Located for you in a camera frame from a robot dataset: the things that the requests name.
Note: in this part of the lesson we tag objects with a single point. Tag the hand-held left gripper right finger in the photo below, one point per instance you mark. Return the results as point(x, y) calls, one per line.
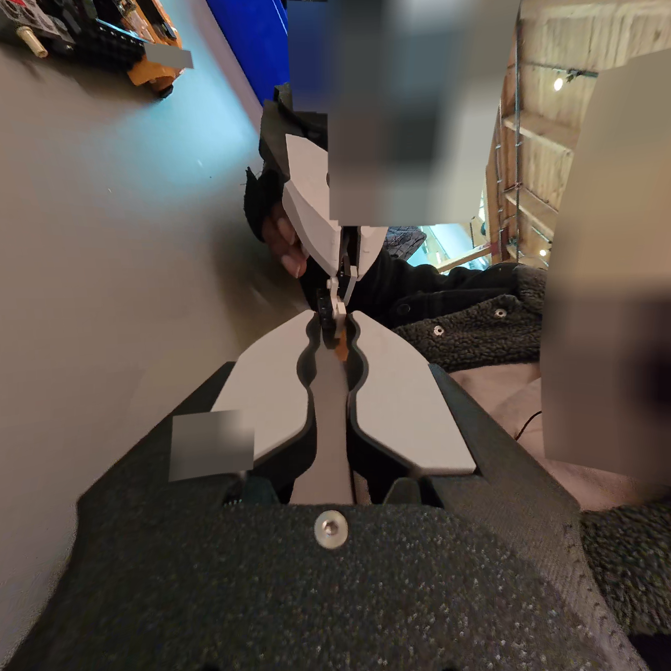
point(403, 409)

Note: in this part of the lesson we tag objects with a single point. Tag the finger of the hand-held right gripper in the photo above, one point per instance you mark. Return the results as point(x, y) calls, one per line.
point(371, 246)
point(309, 204)

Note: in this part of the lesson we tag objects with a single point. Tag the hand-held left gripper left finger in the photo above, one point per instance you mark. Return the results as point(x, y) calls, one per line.
point(272, 377)

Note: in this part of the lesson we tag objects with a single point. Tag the partly built yellow lego car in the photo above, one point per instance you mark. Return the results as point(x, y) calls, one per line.
point(105, 36)

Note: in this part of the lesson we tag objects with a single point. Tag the person's right hand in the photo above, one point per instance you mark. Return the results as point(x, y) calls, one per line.
point(285, 246)

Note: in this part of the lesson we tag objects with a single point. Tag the blue cardboard box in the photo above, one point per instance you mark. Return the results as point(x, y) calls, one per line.
point(251, 42)

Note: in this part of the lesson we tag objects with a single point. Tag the grey garment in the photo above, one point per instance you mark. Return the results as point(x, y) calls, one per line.
point(503, 398)

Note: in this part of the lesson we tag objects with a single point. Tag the black fleece jacket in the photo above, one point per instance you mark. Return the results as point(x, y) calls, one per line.
point(472, 320)

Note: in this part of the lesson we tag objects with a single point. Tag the wooden shelving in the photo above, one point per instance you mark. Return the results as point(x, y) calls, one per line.
point(534, 157)

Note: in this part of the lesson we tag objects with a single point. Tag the ceiling lamp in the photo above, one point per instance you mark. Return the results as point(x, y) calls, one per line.
point(558, 83)

